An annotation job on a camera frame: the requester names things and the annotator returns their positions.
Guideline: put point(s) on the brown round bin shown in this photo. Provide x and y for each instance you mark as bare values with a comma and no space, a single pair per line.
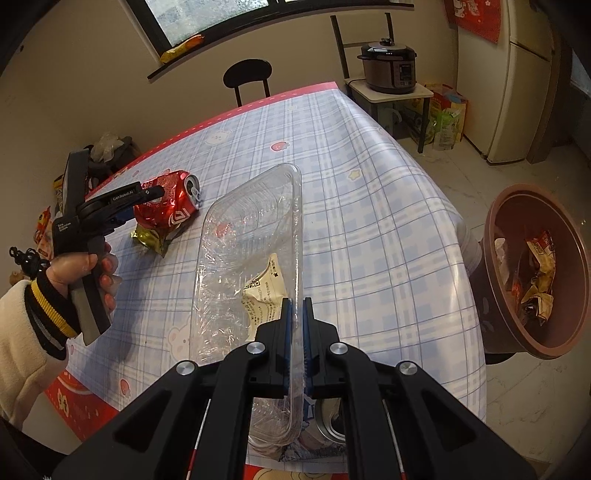
512,212

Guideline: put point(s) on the cream fridge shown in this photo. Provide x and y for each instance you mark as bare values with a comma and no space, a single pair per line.
512,101

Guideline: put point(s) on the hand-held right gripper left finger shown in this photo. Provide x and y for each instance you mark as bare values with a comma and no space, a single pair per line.
287,341

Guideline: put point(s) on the yellow orange snack packet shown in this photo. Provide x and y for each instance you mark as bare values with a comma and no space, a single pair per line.
182,48

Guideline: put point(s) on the black framed window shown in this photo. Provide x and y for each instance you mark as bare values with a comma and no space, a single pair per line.
207,18

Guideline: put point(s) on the black round-back chair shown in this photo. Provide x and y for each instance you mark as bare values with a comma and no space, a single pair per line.
247,73

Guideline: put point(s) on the clear plastic tray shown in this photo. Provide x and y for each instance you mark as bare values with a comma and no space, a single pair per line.
244,240

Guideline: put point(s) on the wooden door frame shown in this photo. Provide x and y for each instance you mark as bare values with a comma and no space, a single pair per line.
549,129

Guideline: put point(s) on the person's left forearm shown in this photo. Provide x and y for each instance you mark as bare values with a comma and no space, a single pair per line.
23,350

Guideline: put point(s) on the white-top black frame stand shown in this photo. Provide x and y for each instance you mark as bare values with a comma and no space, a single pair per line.
401,96

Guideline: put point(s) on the green white plastic packet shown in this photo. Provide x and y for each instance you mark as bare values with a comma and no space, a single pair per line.
445,129

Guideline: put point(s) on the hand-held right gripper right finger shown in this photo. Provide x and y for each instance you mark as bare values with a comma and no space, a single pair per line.
309,350

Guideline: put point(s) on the plaid printed tablecloth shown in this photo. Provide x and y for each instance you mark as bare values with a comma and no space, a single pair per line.
369,240

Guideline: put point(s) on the brown snack wrapper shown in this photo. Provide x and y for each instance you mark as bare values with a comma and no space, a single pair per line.
538,258

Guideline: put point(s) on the brown electric pressure cooker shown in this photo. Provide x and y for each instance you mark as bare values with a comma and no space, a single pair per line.
388,71

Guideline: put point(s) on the dark bag with plastic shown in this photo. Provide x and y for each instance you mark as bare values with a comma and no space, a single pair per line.
124,152

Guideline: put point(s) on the crushed red can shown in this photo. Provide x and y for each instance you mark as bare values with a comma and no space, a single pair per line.
171,207

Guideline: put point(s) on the silver metal can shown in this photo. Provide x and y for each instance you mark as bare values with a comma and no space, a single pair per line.
332,424

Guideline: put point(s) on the red yellow shopping bag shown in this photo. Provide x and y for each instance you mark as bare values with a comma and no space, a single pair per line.
436,92

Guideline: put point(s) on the person's left hand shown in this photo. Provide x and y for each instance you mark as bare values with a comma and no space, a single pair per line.
69,272

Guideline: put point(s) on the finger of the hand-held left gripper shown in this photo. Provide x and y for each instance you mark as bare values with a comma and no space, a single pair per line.
122,217
124,196

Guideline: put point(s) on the gold foil wrapper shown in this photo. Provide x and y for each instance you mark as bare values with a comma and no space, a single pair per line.
152,240

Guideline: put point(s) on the red printed cloth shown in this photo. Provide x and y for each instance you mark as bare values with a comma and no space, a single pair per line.
475,18

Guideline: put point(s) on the green kettle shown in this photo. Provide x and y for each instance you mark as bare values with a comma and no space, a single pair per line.
391,121

